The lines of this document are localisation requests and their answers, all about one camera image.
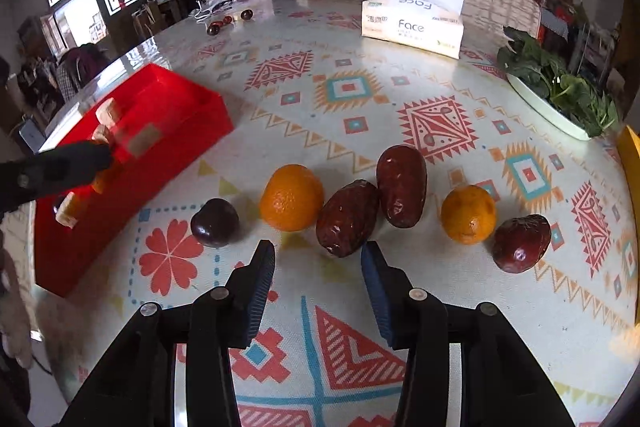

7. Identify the white oval plate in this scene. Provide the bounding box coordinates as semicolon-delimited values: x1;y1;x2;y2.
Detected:
506;72;592;141

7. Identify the tissue box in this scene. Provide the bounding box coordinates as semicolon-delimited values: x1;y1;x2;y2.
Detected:
361;0;467;60

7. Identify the white face mask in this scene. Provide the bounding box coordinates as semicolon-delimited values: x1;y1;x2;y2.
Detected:
194;0;228;24

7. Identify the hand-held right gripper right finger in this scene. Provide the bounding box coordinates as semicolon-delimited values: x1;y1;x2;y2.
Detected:
360;241;576;427

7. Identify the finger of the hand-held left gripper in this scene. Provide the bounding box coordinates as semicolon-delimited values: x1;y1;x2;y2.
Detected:
0;142;113;214

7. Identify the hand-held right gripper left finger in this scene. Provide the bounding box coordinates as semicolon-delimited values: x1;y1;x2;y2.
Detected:
59;239;277;427

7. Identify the dark round plum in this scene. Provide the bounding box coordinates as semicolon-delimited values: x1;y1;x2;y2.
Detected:
190;198;240;249

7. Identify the patterned fabric chair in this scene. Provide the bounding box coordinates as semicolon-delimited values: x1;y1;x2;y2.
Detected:
422;0;543;40

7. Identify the orange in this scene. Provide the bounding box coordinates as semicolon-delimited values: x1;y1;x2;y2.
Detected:
259;164;325;232
441;185;497;245

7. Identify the yellow taped box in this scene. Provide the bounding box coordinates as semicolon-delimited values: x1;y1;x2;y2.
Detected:
616;124;640;328

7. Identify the plate of green spinach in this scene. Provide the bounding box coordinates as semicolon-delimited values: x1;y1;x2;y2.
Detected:
496;26;619;138

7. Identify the red box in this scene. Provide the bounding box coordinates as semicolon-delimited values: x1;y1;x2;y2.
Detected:
34;63;235;299

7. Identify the dark red jujube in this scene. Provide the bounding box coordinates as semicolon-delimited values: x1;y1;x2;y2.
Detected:
492;215;552;274

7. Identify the large red jujube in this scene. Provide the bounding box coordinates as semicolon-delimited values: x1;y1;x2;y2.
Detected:
376;145;428;229

